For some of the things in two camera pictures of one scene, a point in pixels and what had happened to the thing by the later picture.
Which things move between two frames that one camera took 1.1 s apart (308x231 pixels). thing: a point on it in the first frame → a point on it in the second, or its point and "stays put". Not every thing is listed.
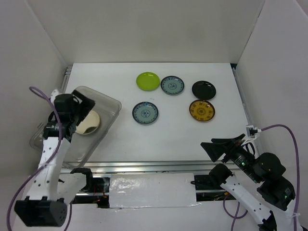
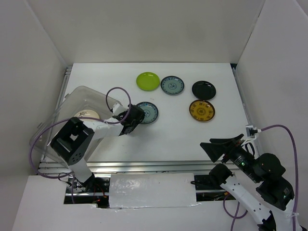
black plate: [204, 90] stays put
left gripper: [86, 105] → [137, 122]
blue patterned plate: [145, 112] stays put
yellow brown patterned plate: [201, 110] stays put
